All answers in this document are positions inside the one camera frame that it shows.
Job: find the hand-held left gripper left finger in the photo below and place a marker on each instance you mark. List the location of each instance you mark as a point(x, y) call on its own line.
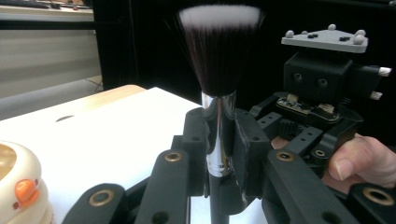
point(194, 149)

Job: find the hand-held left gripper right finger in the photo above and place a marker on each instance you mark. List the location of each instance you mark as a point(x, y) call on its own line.
point(249, 149)

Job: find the black powder brush silver ferrule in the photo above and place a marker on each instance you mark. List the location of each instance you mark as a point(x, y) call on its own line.
point(219, 62)

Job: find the cream ringed duck brush holder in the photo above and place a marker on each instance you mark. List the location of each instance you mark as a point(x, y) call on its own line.
point(21, 186)

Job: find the black curtain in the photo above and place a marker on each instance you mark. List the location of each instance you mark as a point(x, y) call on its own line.
point(140, 46)

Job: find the beige counter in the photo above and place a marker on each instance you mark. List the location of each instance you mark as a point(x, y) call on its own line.
point(46, 14)

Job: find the black keyboard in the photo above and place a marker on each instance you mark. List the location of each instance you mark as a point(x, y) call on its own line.
point(18, 3)

